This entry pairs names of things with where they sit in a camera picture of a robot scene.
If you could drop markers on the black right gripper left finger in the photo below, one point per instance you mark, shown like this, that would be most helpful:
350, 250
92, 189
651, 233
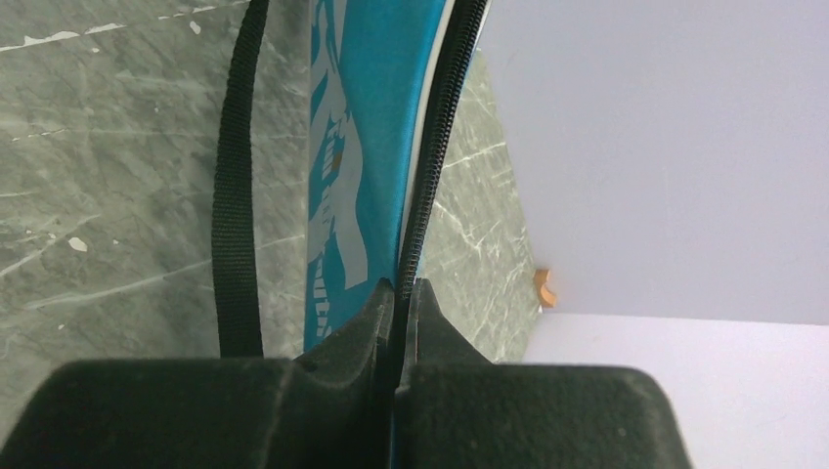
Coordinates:
319, 410

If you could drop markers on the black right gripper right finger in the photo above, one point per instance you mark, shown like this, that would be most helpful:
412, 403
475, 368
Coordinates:
455, 409

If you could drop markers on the blue racket cover bag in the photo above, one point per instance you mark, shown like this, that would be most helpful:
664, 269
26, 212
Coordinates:
385, 81

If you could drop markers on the tan curved wooden piece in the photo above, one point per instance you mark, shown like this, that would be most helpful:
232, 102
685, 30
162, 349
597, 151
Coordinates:
546, 297

